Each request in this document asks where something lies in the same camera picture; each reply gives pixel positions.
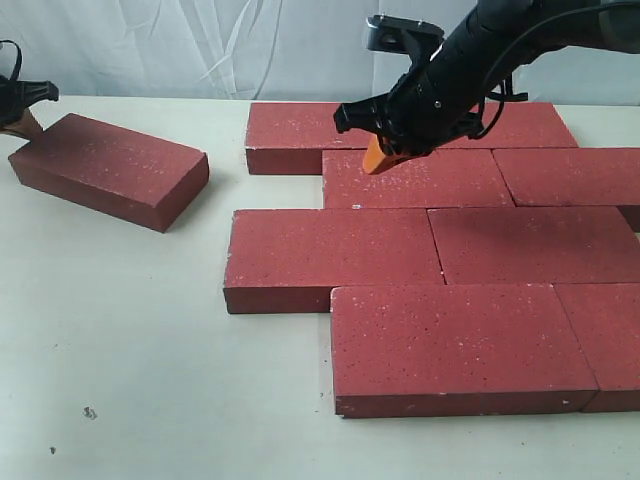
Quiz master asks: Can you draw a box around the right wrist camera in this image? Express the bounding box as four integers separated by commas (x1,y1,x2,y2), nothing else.
365,14,444,55

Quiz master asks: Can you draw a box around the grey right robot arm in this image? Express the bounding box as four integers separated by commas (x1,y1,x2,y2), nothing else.
333,1,639,175

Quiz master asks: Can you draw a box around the red brick with white chip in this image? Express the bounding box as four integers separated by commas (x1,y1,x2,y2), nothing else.
322,149,514,209

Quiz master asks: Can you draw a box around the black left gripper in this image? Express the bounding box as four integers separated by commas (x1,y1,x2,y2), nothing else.
1,77,59,141

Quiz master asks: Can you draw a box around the red brick front large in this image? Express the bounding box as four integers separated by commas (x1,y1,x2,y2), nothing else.
331,284,599,418

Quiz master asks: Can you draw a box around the white backdrop cloth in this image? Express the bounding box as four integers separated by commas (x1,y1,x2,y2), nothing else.
0,0,640,107

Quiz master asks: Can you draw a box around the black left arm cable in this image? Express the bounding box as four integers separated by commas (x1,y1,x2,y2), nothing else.
0,39,24,84

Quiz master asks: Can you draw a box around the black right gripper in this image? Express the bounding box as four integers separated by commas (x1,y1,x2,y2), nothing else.
334,9,500,175

